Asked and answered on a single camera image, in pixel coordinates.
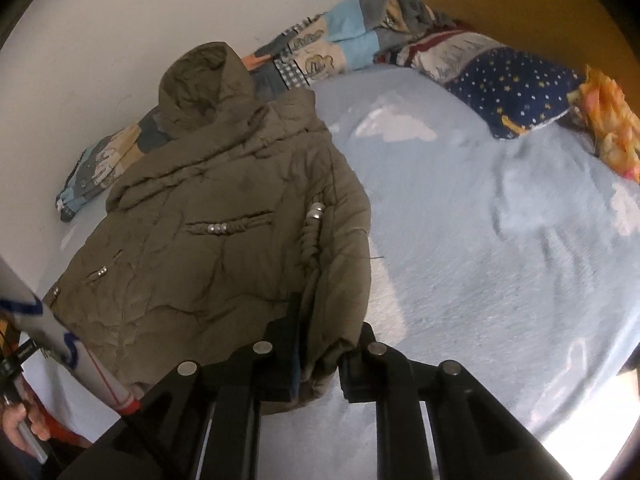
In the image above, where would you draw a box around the olive green puffer jacket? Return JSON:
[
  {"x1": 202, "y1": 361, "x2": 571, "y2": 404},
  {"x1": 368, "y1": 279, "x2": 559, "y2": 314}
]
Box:
[{"x1": 46, "y1": 42, "x2": 371, "y2": 406}]

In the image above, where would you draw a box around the person's left hand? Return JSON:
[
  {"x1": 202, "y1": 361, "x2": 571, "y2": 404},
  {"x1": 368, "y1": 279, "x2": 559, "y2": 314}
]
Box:
[{"x1": 0, "y1": 391, "x2": 51, "y2": 453}]

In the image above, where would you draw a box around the light blue cloud bedsheet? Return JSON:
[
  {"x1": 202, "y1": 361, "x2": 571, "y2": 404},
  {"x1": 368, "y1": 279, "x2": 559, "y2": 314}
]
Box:
[{"x1": 39, "y1": 68, "x2": 639, "y2": 479}]

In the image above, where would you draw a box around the orange plush toy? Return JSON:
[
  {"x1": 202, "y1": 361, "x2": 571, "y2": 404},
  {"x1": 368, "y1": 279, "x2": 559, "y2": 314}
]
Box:
[{"x1": 567, "y1": 66, "x2": 639, "y2": 183}]

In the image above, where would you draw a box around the navy star pattern pillow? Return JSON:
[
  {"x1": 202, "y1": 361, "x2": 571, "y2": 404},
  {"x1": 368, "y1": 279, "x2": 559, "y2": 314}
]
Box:
[{"x1": 444, "y1": 47, "x2": 584, "y2": 140}]

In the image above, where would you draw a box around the white red printed pillow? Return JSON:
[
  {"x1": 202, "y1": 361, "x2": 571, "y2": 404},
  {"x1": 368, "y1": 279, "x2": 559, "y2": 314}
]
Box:
[{"x1": 378, "y1": 28, "x2": 506, "y2": 86}]

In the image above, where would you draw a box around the patchwork cartoon blanket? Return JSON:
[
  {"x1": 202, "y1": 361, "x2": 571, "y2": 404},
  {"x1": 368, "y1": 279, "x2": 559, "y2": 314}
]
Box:
[{"x1": 55, "y1": 0, "x2": 456, "y2": 223}]

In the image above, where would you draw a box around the brown wooden headboard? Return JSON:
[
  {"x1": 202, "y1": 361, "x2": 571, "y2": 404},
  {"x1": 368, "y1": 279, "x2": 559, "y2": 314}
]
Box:
[{"x1": 422, "y1": 0, "x2": 639, "y2": 112}]

